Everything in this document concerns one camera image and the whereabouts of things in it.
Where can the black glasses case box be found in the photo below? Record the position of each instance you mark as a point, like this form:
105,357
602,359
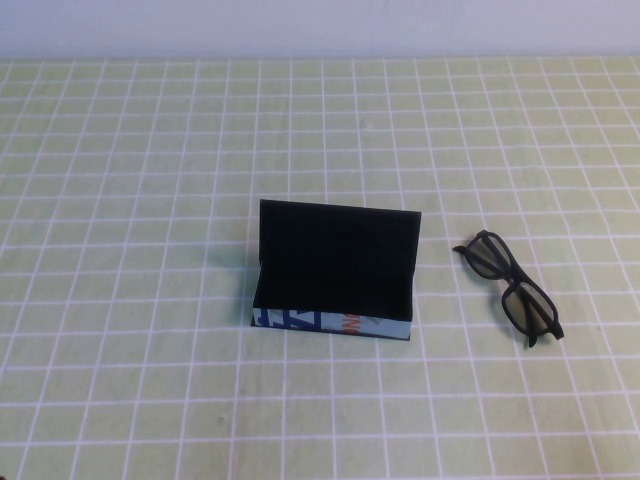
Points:
340,250

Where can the black framed glasses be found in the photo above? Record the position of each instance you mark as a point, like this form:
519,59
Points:
530,305

